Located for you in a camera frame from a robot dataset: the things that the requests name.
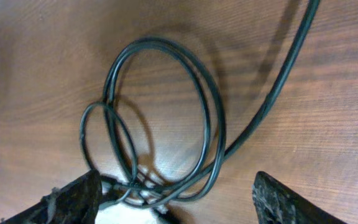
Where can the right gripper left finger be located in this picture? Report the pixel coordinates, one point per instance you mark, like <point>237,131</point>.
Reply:
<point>77,202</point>

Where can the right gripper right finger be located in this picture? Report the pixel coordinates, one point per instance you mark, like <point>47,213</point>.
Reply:
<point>276,203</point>

